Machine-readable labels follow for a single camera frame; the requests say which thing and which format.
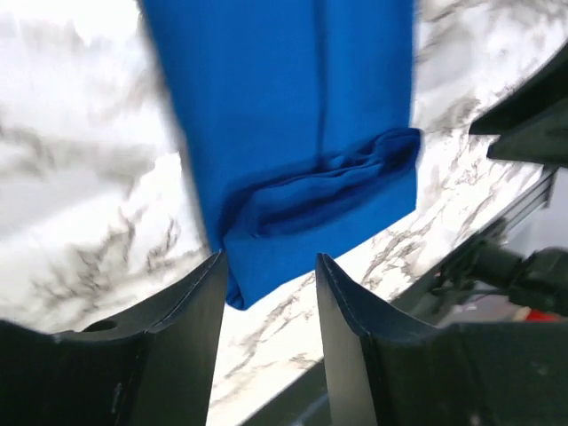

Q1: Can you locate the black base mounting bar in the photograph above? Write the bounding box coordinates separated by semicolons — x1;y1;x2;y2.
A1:
206;230;568;426

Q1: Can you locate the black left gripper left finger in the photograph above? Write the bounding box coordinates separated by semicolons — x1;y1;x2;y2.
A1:
1;253;228;426

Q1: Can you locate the aluminium rail frame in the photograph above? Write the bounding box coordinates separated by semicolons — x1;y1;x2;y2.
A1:
454;168;557;252

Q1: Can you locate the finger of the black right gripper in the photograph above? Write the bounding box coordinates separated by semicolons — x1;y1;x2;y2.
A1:
486;121;567;168
469;57;567;135

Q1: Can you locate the blue t shirt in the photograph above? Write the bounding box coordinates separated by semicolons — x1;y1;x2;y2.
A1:
141;0;422;310

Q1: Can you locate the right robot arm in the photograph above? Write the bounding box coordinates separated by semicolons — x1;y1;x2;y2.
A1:
469;47;567;316

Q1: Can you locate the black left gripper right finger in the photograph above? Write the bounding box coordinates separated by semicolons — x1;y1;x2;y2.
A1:
316;255;567;426

